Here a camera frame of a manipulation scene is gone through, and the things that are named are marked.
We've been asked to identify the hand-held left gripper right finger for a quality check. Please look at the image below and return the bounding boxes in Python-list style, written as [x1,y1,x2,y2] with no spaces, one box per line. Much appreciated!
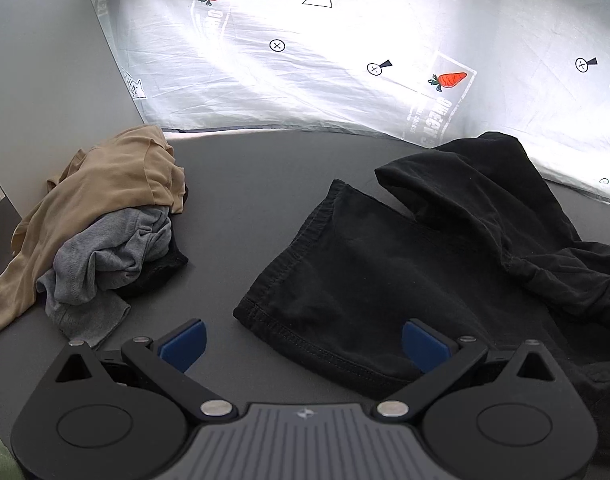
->
[375,319,560,421]

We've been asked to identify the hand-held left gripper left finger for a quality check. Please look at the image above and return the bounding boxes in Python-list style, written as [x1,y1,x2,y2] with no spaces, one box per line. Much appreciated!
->
[52,319,238,421]

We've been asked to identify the white carrot print sheet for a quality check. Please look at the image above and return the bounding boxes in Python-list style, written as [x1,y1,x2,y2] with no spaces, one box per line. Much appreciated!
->
[85,0,610,206]

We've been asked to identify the grey garment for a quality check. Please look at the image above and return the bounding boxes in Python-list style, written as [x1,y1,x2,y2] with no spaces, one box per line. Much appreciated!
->
[35,207,174,351]

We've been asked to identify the grey panel board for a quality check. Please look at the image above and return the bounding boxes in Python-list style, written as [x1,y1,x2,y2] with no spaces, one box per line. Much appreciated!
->
[0,0,150,206]

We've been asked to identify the beige garment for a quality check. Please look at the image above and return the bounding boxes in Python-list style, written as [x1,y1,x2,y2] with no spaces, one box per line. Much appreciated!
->
[0,125,188,331]

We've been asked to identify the black pants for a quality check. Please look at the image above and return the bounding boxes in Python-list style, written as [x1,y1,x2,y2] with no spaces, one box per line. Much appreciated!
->
[233,131,610,456]

